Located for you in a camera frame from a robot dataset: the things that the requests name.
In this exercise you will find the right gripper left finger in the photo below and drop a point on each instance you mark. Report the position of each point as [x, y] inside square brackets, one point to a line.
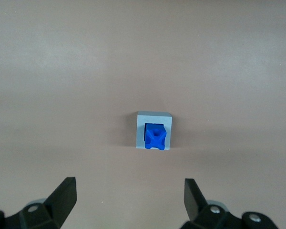
[59, 205]

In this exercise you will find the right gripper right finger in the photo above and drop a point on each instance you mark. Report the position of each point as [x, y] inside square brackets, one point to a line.
[195, 205]

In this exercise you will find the blue plastic part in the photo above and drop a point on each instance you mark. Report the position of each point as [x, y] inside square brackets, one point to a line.
[156, 139]

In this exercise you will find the gray square base block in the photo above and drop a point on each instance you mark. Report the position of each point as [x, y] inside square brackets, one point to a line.
[140, 133]

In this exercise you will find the brown table cover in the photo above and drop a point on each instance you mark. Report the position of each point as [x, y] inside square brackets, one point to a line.
[143, 59]

